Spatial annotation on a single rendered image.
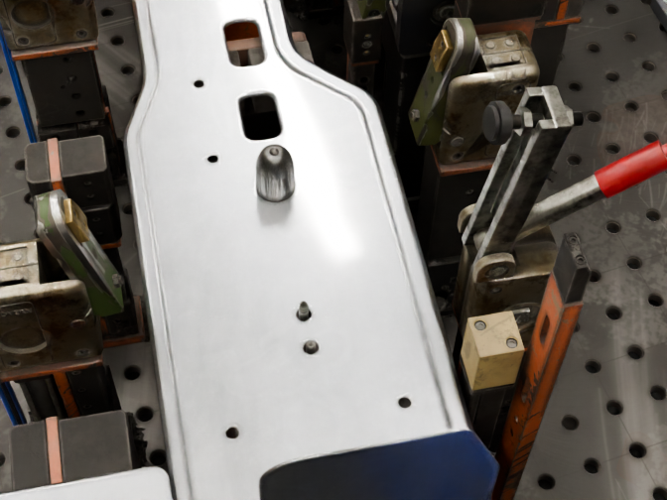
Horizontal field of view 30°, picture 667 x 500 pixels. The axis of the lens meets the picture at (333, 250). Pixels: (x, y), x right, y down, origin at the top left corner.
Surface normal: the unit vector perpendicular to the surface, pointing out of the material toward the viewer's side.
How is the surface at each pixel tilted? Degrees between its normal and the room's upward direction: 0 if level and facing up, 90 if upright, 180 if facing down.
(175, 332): 0
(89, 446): 0
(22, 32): 90
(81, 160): 0
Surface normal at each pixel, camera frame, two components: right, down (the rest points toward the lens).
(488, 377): 0.20, 0.82
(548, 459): 0.02, -0.55
